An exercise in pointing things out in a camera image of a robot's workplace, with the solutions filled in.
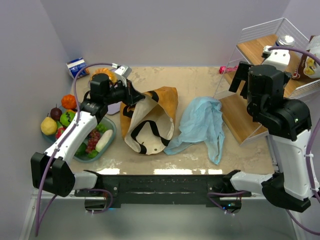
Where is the brown Trader Joe's tote bag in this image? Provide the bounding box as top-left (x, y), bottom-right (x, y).
top-left (119, 86), bottom-right (179, 155)

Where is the blue silver drink can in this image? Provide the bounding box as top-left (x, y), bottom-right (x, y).
top-left (274, 34), bottom-right (295, 48)

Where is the brown white chips bag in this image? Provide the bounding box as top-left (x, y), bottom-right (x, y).
top-left (292, 35), bottom-right (320, 81)

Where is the light blue plastic bag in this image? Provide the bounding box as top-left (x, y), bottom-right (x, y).
top-left (164, 96), bottom-right (225, 165)

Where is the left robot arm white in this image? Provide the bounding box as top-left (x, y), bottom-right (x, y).
top-left (30, 73), bottom-right (145, 197)

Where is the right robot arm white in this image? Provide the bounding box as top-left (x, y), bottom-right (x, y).
top-left (229, 61), bottom-right (320, 213)

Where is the lavender cutting board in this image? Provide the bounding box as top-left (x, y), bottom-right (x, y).
top-left (106, 102), bottom-right (121, 116)

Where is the orange bundt cake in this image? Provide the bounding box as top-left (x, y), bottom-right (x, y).
top-left (90, 67), bottom-right (117, 84)

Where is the pink wrapped item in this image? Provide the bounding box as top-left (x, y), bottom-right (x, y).
top-left (219, 65), bottom-right (238, 75)

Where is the teal fruit tray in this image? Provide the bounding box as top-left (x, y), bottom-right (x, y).
top-left (41, 101), bottom-right (117, 164)

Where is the green grape bunch toy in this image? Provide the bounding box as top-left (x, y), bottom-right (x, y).
top-left (95, 123), bottom-right (108, 133)

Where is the white radish toy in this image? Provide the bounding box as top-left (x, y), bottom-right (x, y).
top-left (95, 129), bottom-right (114, 153)

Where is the red grape bunch toy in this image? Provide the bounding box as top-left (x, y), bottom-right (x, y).
top-left (85, 129), bottom-right (101, 154)

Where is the orange pumpkin toy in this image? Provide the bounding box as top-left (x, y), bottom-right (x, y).
top-left (61, 94), bottom-right (77, 110)

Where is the blue white carton box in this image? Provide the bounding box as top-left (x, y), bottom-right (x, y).
top-left (66, 57), bottom-right (90, 79)

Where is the green watermelon toy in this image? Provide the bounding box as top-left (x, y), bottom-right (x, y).
top-left (59, 111), bottom-right (76, 127)

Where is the dark red apple toy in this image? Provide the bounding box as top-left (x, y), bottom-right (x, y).
top-left (50, 105), bottom-right (63, 121)

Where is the pink dragon fruit toy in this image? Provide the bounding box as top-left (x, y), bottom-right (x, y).
top-left (55, 126), bottom-right (66, 140)

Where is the green leafy vegetable toy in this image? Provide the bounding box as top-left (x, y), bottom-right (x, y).
top-left (75, 142), bottom-right (98, 159)

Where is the yellow pear toy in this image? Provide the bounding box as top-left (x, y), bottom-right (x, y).
top-left (40, 115), bottom-right (58, 136)

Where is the white wire wooden shelf rack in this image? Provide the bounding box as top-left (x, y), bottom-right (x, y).
top-left (214, 18), bottom-right (320, 145)

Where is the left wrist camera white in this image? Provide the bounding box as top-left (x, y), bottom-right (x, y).
top-left (111, 63), bottom-right (132, 87)

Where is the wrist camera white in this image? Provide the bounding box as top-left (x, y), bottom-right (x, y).
top-left (261, 45), bottom-right (291, 72)
top-left (111, 63), bottom-right (132, 87)

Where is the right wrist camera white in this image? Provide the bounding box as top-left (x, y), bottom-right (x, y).
top-left (261, 45), bottom-right (291, 72)

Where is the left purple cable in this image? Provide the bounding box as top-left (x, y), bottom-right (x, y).
top-left (34, 62), bottom-right (121, 237)

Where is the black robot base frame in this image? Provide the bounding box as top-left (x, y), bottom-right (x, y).
top-left (74, 173), bottom-right (252, 211)

